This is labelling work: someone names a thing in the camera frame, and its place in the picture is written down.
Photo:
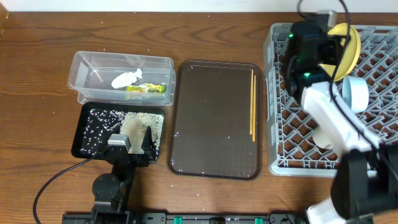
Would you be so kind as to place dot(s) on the light blue bowl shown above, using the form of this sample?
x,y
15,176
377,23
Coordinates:
x,y
355,93

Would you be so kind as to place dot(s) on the grey dishwasher rack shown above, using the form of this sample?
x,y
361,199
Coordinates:
x,y
291,150

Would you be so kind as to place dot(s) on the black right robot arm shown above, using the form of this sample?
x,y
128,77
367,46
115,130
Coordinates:
x,y
366,180

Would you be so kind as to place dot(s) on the clear plastic bin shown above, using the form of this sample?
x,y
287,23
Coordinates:
x,y
92,73

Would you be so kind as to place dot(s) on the dark brown serving tray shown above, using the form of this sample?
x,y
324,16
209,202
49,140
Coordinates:
x,y
209,135

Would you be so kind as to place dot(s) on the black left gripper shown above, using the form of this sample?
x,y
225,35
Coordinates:
x,y
150,154

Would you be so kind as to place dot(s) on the wooden chopstick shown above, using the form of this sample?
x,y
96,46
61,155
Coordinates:
x,y
254,111
251,101

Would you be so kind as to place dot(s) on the leftover rice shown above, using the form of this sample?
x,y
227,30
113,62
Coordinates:
x,y
103,123

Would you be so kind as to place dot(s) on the white napkin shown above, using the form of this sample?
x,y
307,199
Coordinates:
x,y
126,79

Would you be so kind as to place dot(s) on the white paper cup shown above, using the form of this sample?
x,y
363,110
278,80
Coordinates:
x,y
321,140

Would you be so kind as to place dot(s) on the yellow plate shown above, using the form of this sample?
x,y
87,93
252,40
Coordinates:
x,y
352,52

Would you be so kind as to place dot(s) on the black waste tray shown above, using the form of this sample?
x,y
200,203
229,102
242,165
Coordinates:
x,y
78,139

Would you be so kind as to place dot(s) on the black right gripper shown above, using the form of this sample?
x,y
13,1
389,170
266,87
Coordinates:
x,y
333,48

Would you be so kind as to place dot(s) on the black rail with green clips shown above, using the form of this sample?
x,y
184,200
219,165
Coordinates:
x,y
181,218

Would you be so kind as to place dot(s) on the yellow green snack wrapper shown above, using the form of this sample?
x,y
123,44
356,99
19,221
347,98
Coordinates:
x,y
146,88

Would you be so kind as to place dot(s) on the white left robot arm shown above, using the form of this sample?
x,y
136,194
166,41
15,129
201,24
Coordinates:
x,y
111,190

